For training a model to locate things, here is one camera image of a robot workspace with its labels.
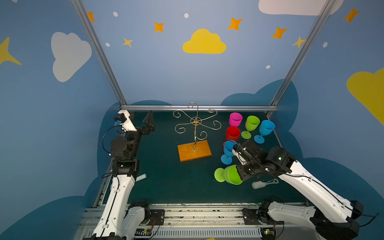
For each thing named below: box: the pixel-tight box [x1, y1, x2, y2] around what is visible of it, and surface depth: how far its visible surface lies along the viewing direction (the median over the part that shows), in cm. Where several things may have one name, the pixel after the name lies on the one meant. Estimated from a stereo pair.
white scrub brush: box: [251, 178, 280, 190], surface depth 86 cm
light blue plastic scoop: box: [135, 173, 147, 182], surface depth 88 cm
